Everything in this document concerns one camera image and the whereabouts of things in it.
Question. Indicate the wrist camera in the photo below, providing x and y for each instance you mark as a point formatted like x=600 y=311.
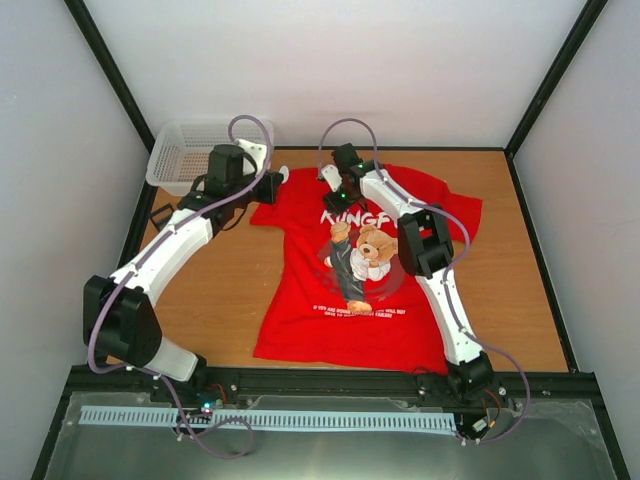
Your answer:
x=257 y=153
x=331 y=175

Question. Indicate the white plastic basket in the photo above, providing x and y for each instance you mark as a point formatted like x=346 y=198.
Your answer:
x=182 y=148

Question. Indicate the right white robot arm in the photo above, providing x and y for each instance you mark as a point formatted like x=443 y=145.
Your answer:
x=426 y=253

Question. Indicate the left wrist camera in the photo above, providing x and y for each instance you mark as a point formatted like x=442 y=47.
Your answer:
x=257 y=153

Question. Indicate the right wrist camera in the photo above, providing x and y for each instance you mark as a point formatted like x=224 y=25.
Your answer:
x=331 y=175

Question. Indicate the black brooch box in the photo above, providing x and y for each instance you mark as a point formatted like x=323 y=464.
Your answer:
x=161 y=216

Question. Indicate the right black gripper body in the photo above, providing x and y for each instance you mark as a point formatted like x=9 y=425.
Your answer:
x=345 y=200

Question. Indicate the light blue cable duct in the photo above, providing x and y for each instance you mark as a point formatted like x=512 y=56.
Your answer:
x=273 y=420

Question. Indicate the blue round brooch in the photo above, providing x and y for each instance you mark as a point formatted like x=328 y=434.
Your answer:
x=284 y=172

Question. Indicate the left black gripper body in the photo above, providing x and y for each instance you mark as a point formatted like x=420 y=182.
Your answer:
x=265 y=196

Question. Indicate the red kungfu bear t-shirt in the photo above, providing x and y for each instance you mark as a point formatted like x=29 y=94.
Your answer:
x=344 y=297

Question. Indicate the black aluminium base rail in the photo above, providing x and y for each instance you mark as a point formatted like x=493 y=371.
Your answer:
x=419 y=389

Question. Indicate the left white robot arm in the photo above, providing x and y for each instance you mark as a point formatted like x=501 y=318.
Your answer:
x=120 y=327

